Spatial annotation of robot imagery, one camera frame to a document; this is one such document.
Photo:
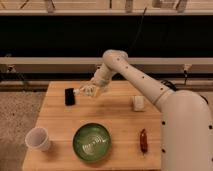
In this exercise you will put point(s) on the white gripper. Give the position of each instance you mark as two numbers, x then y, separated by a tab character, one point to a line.
97	87

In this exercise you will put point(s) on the clear plastic bottle white cap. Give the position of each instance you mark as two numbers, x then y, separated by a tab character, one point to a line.
85	90

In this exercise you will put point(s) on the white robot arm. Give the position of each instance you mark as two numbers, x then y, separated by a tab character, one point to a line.
187	121

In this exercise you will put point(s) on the black phone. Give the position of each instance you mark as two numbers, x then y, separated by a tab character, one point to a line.
69	97

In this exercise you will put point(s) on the wooden table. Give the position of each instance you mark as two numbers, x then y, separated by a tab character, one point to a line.
135	136

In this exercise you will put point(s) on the green bowl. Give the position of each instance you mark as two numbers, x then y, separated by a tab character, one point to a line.
91	142

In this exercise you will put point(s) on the white paper cup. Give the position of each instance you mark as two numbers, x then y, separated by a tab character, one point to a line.
38	139

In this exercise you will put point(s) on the white wall rail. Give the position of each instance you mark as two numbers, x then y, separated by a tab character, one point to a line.
96	61

